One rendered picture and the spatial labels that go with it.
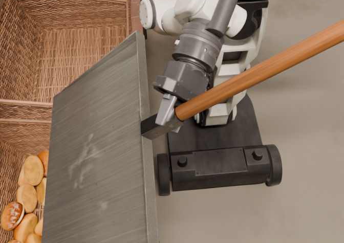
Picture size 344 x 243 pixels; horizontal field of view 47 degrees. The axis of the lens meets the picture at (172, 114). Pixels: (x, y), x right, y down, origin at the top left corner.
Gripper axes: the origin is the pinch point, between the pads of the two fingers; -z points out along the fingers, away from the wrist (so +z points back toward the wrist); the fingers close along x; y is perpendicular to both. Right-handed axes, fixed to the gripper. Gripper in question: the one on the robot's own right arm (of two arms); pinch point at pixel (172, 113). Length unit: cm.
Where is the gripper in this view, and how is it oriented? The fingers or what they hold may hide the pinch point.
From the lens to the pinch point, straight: 77.0
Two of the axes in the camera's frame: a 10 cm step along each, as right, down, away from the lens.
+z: 3.6, -9.2, 1.3
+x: 6.4, 3.5, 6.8
